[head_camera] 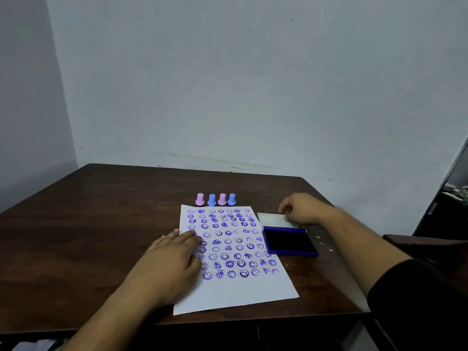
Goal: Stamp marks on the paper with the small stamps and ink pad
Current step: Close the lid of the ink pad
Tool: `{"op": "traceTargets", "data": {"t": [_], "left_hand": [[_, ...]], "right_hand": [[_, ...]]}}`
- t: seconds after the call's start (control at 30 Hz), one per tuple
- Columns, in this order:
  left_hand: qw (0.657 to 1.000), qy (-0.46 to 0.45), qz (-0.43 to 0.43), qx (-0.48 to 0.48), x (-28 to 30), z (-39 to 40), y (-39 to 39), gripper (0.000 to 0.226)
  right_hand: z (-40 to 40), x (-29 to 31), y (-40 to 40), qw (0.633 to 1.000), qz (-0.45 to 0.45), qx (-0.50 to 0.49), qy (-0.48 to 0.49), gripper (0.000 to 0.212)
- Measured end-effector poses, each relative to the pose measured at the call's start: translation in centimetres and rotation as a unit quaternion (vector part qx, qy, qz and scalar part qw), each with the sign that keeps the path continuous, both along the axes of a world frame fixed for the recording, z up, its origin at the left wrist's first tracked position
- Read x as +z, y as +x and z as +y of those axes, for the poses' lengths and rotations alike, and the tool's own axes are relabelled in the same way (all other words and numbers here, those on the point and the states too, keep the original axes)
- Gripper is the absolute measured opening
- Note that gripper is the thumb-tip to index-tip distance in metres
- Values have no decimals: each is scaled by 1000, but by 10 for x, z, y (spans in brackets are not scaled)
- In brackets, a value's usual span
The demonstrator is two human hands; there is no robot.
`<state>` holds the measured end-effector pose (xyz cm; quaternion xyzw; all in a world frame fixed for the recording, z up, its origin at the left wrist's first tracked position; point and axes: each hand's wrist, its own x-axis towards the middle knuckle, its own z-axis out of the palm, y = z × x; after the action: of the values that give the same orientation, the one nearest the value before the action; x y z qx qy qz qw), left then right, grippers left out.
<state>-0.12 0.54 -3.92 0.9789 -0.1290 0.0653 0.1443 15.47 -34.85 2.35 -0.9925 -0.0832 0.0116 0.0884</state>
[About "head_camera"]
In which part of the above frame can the person's right hand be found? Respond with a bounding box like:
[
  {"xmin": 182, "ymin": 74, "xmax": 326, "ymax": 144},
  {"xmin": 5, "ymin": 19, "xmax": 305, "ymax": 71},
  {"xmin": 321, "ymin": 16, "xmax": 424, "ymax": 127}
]
[{"xmin": 277, "ymin": 193, "xmax": 339, "ymax": 226}]

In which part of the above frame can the person's left hand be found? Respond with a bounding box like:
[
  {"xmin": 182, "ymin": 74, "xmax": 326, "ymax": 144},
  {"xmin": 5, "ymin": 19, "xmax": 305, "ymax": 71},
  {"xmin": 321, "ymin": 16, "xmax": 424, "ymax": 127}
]
[{"xmin": 120, "ymin": 229, "xmax": 202, "ymax": 310}]

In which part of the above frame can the blue ink pad white lid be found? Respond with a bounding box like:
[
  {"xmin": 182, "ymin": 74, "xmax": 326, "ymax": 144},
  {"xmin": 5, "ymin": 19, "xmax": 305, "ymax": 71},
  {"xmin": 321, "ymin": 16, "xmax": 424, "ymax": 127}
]
[{"xmin": 257, "ymin": 212, "xmax": 319, "ymax": 258}]

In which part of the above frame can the white paper with purple prints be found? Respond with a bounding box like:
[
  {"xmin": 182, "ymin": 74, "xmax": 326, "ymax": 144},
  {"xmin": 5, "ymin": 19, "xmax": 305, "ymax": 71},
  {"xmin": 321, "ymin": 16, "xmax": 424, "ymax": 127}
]
[{"xmin": 173, "ymin": 204, "xmax": 300, "ymax": 316}]

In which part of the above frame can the person's right forearm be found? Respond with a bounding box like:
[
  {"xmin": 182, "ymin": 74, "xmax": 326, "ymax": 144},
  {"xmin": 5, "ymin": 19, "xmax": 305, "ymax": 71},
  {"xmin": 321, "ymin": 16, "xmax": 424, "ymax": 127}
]
[{"xmin": 321, "ymin": 207, "xmax": 414, "ymax": 296}]

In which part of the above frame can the person's black right sleeve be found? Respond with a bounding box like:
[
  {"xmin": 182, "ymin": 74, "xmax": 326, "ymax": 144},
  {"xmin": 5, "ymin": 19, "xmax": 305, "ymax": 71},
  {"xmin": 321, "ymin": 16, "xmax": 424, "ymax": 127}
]
[{"xmin": 367, "ymin": 259, "xmax": 468, "ymax": 351}]

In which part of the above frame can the dark wooden chair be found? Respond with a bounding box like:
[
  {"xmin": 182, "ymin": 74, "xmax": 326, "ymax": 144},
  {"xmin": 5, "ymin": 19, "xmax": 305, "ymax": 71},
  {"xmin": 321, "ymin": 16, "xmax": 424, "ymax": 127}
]
[{"xmin": 382, "ymin": 234, "xmax": 468, "ymax": 274}]

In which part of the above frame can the crumpled pale cloth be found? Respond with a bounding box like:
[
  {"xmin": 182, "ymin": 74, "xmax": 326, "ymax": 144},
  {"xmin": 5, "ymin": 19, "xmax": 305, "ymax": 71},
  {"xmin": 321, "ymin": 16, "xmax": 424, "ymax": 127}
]
[{"xmin": 444, "ymin": 182, "xmax": 468, "ymax": 201}]

